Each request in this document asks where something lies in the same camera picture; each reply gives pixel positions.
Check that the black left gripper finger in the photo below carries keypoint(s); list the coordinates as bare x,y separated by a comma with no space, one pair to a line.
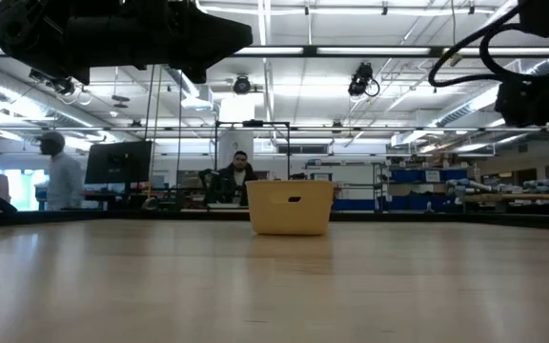
212,47
212,24

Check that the yellow plastic bin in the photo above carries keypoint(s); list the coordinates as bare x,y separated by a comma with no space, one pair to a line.
291,216

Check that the light blue robot arm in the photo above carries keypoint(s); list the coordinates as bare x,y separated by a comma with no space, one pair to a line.
539,186
465,185

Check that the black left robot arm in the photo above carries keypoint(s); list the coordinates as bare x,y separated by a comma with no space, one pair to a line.
31,38

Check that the white ceiling box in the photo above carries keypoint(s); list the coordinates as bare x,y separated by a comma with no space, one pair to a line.
197,104

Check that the white air vent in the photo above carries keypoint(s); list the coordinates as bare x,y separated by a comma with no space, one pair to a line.
515,66

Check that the wooden workbench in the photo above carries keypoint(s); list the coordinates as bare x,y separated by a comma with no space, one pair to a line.
508,196

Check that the black computer monitor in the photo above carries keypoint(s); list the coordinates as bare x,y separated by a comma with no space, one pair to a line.
117,162

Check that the person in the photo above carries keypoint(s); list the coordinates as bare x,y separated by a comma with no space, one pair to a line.
65,176
231,181

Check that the blue storage bin row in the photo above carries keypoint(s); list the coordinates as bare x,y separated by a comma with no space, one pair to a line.
408,176
398,204

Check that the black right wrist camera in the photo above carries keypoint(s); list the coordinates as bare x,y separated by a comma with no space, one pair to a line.
527,102

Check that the silver ventilation duct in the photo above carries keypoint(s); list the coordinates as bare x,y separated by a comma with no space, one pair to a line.
184,86
17,102
474,102

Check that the black dome camera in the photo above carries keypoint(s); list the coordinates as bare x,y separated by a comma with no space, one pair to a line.
242,86

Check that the black ceiling camera rig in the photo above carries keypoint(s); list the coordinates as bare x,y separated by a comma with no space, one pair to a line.
62,88

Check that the thin black light rail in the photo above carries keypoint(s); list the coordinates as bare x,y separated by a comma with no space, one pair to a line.
327,129

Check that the black overhead camera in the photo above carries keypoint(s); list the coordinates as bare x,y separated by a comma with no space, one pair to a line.
360,78

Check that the black table edge rail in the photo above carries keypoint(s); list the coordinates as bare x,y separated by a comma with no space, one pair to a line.
217,215

